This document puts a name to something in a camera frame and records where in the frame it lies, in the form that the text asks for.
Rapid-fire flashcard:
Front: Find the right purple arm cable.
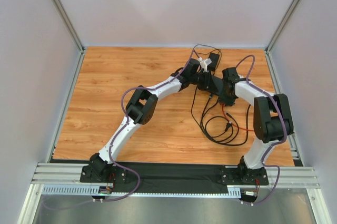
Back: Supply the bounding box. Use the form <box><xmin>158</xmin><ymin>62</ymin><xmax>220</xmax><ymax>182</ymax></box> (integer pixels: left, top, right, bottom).
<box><xmin>235</xmin><ymin>54</ymin><xmax>288</xmax><ymax>206</ymax></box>

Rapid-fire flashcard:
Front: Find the black cloth strip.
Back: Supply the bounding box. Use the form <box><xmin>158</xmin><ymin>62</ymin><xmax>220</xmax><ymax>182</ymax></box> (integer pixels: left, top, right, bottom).
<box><xmin>121</xmin><ymin>162</ymin><xmax>228</xmax><ymax>194</ymax></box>

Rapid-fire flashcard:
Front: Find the thin black adapter lead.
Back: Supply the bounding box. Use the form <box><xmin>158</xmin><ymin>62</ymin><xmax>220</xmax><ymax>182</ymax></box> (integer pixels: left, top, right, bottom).
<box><xmin>192</xmin><ymin>44</ymin><xmax>222</xmax><ymax>64</ymax></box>

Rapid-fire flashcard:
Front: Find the red ethernet cable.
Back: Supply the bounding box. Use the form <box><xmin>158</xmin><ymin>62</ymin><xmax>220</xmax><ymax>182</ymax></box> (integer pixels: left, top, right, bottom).
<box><xmin>221</xmin><ymin>104</ymin><xmax>255</xmax><ymax>132</ymax></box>

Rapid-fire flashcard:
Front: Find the black power adapter brick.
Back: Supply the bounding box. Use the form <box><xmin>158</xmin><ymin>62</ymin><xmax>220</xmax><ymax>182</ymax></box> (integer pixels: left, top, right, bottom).
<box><xmin>207</xmin><ymin>52</ymin><xmax>220</xmax><ymax>72</ymax></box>

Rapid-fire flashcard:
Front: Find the black side cable loop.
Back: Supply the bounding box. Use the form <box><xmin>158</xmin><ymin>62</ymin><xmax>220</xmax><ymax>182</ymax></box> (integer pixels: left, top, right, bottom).
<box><xmin>223</xmin><ymin>105</ymin><xmax>251</xmax><ymax>147</ymax></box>

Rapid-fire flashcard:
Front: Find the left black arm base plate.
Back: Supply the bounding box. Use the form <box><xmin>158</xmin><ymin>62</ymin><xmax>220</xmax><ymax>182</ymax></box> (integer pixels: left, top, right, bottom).
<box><xmin>80</xmin><ymin>164</ymin><xmax>128</xmax><ymax>183</ymax></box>

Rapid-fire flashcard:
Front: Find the left aluminium frame post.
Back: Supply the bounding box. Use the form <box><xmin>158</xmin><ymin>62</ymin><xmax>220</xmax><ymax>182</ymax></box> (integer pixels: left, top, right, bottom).
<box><xmin>51</xmin><ymin>0</ymin><xmax>85</xmax><ymax>52</ymax></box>

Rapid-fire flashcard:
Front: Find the grey slotted cable duct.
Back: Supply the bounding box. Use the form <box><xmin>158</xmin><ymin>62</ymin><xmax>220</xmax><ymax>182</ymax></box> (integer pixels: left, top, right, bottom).
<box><xmin>41</xmin><ymin>184</ymin><xmax>255</xmax><ymax>199</ymax></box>

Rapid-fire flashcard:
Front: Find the black network switch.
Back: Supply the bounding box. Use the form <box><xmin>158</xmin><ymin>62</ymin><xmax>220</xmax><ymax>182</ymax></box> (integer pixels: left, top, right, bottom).
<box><xmin>209</xmin><ymin>75</ymin><xmax>226</xmax><ymax>100</ymax></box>

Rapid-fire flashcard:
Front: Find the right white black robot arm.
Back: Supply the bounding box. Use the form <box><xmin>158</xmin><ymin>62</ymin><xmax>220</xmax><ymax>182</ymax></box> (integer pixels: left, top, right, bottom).
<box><xmin>220</xmin><ymin>67</ymin><xmax>294</xmax><ymax>174</ymax></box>

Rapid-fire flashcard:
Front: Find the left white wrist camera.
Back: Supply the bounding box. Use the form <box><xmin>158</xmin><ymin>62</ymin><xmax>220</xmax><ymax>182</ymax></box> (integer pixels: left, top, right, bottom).
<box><xmin>197</xmin><ymin>57</ymin><xmax>212</xmax><ymax>72</ymax></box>

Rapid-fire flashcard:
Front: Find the aluminium front rail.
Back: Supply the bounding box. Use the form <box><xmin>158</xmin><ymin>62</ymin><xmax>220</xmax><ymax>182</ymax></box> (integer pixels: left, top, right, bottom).
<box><xmin>32</xmin><ymin>163</ymin><xmax>320</xmax><ymax>189</ymax></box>

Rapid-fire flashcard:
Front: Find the black adapter power cord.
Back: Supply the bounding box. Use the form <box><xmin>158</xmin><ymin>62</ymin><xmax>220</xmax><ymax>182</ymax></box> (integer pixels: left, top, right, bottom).
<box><xmin>190</xmin><ymin>86</ymin><xmax>232</xmax><ymax>144</ymax></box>

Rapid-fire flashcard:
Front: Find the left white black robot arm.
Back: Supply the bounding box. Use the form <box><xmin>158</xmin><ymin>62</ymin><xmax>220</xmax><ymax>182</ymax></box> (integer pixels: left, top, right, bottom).
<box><xmin>88</xmin><ymin>58</ymin><xmax>217</xmax><ymax>180</ymax></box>

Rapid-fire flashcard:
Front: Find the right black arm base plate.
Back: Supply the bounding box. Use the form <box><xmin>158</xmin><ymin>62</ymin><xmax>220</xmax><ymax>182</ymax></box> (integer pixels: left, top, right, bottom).
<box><xmin>219</xmin><ymin>166</ymin><xmax>269</xmax><ymax>186</ymax></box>

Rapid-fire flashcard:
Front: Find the aluminium frame post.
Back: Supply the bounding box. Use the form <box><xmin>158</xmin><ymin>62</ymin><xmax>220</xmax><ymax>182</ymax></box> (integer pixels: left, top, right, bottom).
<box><xmin>265</xmin><ymin>0</ymin><xmax>301</xmax><ymax>53</ymax></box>
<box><xmin>51</xmin><ymin>0</ymin><xmax>85</xmax><ymax>52</ymax></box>

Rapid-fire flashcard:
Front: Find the right aluminium frame post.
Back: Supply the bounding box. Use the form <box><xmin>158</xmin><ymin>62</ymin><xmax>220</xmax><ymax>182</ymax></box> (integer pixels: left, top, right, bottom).
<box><xmin>265</xmin><ymin>0</ymin><xmax>301</xmax><ymax>53</ymax></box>

